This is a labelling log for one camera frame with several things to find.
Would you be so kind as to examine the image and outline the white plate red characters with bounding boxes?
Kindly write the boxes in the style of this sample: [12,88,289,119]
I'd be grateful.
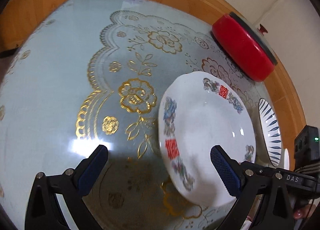
[158,71,256,207]

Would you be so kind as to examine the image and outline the white bowl gold pattern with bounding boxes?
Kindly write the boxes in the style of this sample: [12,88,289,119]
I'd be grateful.
[284,149,290,170]

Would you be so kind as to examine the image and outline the red electric cooking pot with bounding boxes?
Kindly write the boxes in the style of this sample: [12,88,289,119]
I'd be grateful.
[212,12,278,82]

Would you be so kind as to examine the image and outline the dining table with tablecloth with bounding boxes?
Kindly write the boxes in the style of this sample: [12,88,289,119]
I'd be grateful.
[1,0,269,229]

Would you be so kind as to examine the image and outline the blue striped white bowl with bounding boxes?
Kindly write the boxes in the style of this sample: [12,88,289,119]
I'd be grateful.
[258,98,282,167]

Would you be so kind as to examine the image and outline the person's right hand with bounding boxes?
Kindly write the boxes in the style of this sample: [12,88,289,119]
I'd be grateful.
[293,204,316,220]

